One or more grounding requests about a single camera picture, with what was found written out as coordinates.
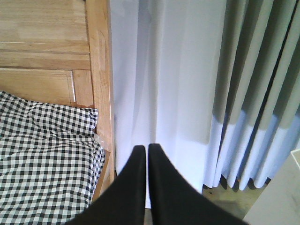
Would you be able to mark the white cloth covered object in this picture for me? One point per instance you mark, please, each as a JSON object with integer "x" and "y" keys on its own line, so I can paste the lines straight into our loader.
{"x": 165, "y": 57}

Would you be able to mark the wooden bed frame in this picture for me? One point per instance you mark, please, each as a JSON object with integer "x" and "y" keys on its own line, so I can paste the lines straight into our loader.
{"x": 59, "y": 51}

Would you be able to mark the light grey curtain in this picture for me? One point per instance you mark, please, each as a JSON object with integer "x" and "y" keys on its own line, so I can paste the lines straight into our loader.
{"x": 256, "y": 112}

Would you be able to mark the white paper trash bin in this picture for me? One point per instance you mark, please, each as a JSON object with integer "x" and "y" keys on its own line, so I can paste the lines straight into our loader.
{"x": 279, "y": 203}

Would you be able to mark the black white checkered bedding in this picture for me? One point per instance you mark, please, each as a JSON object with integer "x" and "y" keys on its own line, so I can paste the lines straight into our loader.
{"x": 50, "y": 161}

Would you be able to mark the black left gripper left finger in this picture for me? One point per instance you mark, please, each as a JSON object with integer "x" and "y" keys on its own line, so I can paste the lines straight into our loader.
{"x": 123, "y": 203}

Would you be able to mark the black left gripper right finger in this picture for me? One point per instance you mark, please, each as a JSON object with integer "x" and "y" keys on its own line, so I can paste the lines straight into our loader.
{"x": 174, "y": 201}

